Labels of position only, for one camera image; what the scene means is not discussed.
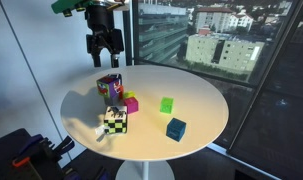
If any beige building with dark strip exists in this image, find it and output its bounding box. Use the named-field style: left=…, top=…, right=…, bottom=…
left=185, top=32, right=266, bottom=74

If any magenta building block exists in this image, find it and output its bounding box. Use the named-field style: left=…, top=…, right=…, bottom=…
left=123, top=96, right=139, bottom=115

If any orange clamp handle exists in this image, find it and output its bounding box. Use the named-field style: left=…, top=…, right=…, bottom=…
left=11, top=155, right=31, bottom=168

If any multicoloured picture cube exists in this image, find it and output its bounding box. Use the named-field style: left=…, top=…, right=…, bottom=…
left=96, top=73, right=123, bottom=106

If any green building block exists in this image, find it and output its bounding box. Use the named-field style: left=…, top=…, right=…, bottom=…
left=159, top=96, right=175, bottom=115

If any dark corner window mullion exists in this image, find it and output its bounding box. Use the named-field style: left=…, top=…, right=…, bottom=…
left=123, top=0, right=141, bottom=66

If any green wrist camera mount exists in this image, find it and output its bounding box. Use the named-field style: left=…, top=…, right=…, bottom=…
left=50, top=0, right=92, bottom=18

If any white paper tag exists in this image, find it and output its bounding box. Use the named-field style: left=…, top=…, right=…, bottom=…
left=94, top=124, right=107, bottom=137

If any dark slim window mullion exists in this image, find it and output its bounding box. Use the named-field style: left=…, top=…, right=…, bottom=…
left=226, top=0, right=303, bottom=158

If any yellow building block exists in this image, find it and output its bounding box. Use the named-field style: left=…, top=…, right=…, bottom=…
left=122, top=90, right=137, bottom=100

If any black clamp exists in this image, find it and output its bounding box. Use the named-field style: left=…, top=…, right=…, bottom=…
left=55, top=135, right=75, bottom=158

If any teal cube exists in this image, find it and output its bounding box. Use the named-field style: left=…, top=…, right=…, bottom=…
left=165, top=117, right=188, bottom=143

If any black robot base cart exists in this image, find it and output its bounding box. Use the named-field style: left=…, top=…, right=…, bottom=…
left=0, top=128, right=64, bottom=180

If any white building red roof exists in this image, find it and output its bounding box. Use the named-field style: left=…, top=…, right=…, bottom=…
left=194, top=6, right=255, bottom=34

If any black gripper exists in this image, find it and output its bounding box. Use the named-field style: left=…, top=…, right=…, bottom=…
left=85, top=3, right=125, bottom=69

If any blue clamp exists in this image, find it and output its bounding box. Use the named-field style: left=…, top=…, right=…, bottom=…
left=19, top=133, right=45, bottom=158

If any white table pedestal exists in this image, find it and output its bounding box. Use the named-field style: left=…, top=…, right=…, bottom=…
left=115, top=159, right=175, bottom=180

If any checkered cube with zebra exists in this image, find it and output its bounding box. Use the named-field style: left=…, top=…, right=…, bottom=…
left=103, top=105, right=128, bottom=135

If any glass office building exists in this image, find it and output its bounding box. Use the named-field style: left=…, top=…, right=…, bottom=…
left=137, top=3, right=190, bottom=64

